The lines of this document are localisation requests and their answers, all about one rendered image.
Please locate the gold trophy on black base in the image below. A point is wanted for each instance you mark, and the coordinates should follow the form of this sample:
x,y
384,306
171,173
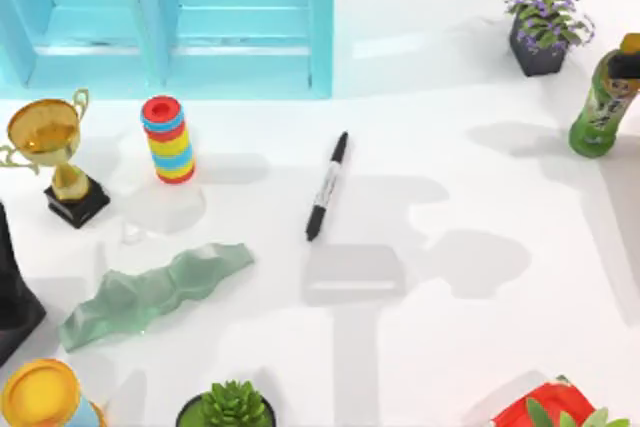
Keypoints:
x,y
47,139

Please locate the pale green faceted pen holder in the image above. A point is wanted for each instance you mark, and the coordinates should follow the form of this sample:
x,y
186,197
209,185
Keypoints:
x,y
150,292

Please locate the green bottle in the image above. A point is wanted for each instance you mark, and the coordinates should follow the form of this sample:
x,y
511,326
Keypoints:
x,y
597,112

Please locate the green succulent in black pot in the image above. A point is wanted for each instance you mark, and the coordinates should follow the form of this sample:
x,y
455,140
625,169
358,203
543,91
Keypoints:
x,y
227,404

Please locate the purple flower plant grey pot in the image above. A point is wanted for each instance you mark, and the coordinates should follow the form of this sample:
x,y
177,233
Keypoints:
x,y
542,32

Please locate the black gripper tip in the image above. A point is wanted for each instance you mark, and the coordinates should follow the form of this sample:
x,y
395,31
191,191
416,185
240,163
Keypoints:
x,y
12,292

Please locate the stack of coloured rings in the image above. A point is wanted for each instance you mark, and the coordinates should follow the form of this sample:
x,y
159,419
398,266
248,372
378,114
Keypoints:
x,y
167,139

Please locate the black marker pen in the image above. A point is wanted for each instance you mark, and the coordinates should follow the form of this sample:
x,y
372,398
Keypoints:
x,y
327,187

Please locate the green plant in red pot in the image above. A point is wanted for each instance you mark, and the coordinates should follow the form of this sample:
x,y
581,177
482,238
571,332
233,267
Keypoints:
x,y
545,404

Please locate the light blue rack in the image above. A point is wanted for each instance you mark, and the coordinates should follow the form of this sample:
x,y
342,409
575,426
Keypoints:
x,y
240,22

